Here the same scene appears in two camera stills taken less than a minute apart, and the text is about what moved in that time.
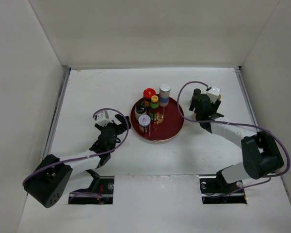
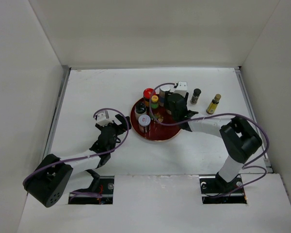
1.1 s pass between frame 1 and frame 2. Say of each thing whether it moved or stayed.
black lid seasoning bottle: stayed
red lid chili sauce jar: stayed
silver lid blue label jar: stayed
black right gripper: moved
